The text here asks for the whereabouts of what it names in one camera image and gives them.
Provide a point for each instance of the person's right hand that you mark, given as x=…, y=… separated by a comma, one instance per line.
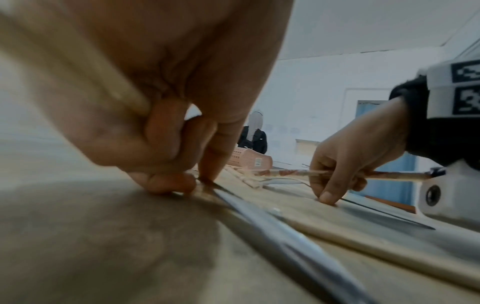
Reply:
x=363, y=142

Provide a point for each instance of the person's left hand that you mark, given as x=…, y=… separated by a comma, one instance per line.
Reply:
x=195, y=53

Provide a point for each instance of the plain wooden chopstick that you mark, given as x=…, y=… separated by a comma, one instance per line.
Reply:
x=375, y=240
x=86, y=68

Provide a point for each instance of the blue door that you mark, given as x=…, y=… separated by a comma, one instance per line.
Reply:
x=407, y=181

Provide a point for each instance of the dark metal knife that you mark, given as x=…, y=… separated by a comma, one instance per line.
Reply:
x=390, y=213

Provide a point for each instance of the small silver metal utensil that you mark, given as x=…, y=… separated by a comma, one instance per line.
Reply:
x=285, y=185

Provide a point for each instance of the pink plastic basket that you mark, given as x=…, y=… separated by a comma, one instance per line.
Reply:
x=249, y=158

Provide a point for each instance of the pair of light wooden chopsticks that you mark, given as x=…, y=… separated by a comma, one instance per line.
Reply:
x=245, y=178

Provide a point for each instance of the long silver metal utensil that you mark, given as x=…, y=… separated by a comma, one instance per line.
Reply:
x=277, y=234

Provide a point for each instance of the white wrist camera rig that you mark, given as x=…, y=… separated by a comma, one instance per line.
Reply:
x=463, y=193

